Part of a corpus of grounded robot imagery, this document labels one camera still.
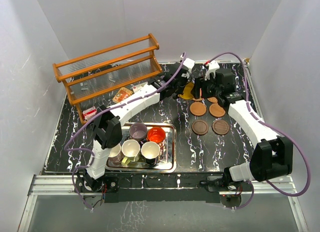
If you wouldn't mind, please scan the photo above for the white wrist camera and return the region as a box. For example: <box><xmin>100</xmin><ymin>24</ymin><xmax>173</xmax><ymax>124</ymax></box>
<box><xmin>180</xmin><ymin>57</ymin><xmax>195</xmax><ymax>73</ymax></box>
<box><xmin>204</xmin><ymin>60</ymin><xmax>220</xmax><ymax>81</ymax></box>

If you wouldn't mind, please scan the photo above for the orange wooden shelf rack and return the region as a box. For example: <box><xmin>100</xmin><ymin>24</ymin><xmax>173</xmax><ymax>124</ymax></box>
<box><xmin>52</xmin><ymin>33</ymin><xmax>162</xmax><ymax>124</ymax></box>

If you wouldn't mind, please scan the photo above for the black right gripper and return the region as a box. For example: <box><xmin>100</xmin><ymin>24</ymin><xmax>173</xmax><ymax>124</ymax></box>
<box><xmin>191</xmin><ymin>73</ymin><xmax>221</xmax><ymax>99</ymax></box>

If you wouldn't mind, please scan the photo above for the pink handled white mug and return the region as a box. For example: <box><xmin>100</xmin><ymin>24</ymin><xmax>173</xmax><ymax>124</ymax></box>
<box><xmin>108</xmin><ymin>143</ymin><xmax>124</xmax><ymax>163</ymax></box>

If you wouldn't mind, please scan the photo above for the red white small box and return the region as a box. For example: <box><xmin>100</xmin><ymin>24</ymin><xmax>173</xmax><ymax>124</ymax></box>
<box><xmin>82</xmin><ymin>106</ymin><xmax>97</xmax><ymax>121</ymax></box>

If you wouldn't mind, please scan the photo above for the woven rattan coaster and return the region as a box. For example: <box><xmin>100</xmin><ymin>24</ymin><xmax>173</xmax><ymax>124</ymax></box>
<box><xmin>192</xmin><ymin>98</ymin><xmax>204</xmax><ymax>102</ymax></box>
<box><xmin>207</xmin><ymin>97</ymin><xmax>218</xmax><ymax>103</ymax></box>

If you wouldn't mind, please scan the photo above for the light wooden coaster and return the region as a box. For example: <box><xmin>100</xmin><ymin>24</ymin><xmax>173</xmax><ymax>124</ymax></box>
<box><xmin>209</xmin><ymin>103</ymin><xmax>226</xmax><ymax>118</ymax></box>
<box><xmin>189</xmin><ymin>102</ymin><xmax>207</xmax><ymax>116</ymax></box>

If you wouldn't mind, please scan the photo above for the silver metal tray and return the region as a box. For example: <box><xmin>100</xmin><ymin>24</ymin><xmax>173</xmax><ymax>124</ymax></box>
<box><xmin>105</xmin><ymin>123</ymin><xmax>177</xmax><ymax>173</ymax></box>

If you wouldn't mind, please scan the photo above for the yellow mug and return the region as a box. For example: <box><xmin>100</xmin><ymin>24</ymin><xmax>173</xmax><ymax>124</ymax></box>
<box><xmin>178</xmin><ymin>82</ymin><xmax>194</xmax><ymax>100</ymax></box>

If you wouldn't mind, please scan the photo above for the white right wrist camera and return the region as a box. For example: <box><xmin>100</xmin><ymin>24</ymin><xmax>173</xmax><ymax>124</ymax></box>
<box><xmin>204</xmin><ymin>60</ymin><xmax>220</xmax><ymax>81</ymax></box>

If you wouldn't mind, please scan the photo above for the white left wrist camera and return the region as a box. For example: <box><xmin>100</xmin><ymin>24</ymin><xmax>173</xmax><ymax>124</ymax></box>
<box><xmin>180</xmin><ymin>57</ymin><xmax>195</xmax><ymax>73</ymax></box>

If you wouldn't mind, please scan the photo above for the dark wooden coaster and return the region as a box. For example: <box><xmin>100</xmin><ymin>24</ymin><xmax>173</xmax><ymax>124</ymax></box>
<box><xmin>212</xmin><ymin>120</ymin><xmax>230</xmax><ymax>135</ymax></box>
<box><xmin>191</xmin><ymin>120</ymin><xmax>209</xmax><ymax>135</ymax></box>

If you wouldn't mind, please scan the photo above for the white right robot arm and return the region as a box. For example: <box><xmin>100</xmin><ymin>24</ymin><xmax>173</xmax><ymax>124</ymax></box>
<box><xmin>191</xmin><ymin>68</ymin><xmax>293</xmax><ymax>191</ymax></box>

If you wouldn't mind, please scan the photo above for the green handled white mug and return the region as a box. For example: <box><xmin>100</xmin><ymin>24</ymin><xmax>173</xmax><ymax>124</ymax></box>
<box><xmin>121</xmin><ymin>139</ymin><xmax>141</xmax><ymax>166</ymax></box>

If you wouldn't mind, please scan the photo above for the white cardboard box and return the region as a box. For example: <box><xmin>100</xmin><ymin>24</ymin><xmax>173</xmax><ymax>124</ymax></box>
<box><xmin>132</xmin><ymin>82</ymin><xmax>147</xmax><ymax>93</ymax></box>

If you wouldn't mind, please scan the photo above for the purple mug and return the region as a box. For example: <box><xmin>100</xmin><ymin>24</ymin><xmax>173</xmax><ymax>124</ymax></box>
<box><xmin>129</xmin><ymin>123</ymin><xmax>148</xmax><ymax>141</ymax></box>

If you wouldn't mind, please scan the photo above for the black white mug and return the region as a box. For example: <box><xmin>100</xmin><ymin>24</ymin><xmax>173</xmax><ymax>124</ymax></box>
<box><xmin>141</xmin><ymin>141</ymin><xmax>161</xmax><ymax>166</ymax></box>

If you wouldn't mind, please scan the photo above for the orange-red mug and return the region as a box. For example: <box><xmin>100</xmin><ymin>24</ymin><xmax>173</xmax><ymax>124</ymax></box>
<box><xmin>147</xmin><ymin>127</ymin><xmax>166</xmax><ymax>143</ymax></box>

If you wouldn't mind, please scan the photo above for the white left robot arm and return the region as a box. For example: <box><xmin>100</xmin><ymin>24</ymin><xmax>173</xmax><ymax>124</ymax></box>
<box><xmin>82</xmin><ymin>58</ymin><xmax>195</xmax><ymax>192</ymax></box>

